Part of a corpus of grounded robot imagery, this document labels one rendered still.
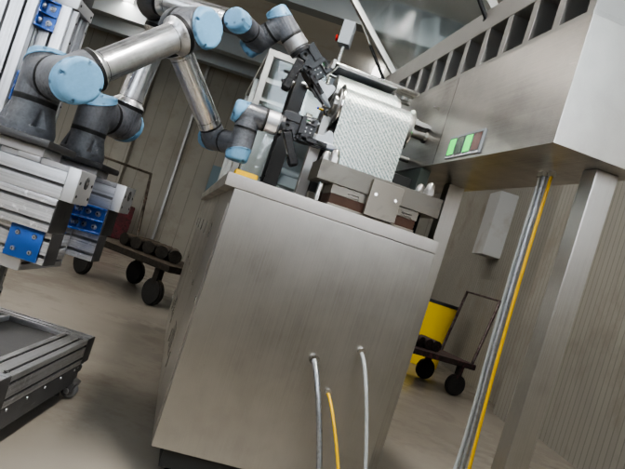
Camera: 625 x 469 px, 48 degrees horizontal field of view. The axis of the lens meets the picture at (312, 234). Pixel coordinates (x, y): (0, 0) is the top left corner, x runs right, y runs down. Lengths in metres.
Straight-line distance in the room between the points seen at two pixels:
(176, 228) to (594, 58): 9.81
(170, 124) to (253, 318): 9.41
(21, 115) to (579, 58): 1.35
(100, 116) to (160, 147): 8.87
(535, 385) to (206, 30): 1.27
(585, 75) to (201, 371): 1.25
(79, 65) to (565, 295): 1.28
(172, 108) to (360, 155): 9.15
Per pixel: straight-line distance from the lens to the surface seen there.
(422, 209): 2.17
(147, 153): 11.32
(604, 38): 1.71
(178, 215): 11.15
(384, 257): 2.07
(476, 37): 2.40
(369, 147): 2.33
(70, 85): 1.84
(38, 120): 1.96
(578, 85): 1.66
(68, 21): 2.25
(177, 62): 2.22
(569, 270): 1.72
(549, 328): 1.71
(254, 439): 2.10
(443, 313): 7.17
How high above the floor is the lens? 0.75
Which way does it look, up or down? 1 degrees up
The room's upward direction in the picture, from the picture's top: 18 degrees clockwise
